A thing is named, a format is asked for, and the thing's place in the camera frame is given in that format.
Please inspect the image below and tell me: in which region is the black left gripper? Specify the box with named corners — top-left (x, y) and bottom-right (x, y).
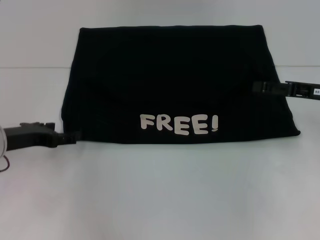
top-left (4, 121), bottom-right (81, 152)

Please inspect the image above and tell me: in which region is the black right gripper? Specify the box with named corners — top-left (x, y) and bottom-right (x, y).
top-left (252, 80), bottom-right (320, 101)

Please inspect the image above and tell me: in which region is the black shirt with FREE print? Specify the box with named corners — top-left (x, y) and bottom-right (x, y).
top-left (60, 24), bottom-right (303, 146)

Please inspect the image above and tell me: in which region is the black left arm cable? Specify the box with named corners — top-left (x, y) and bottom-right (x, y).
top-left (0, 154), bottom-right (11, 174)

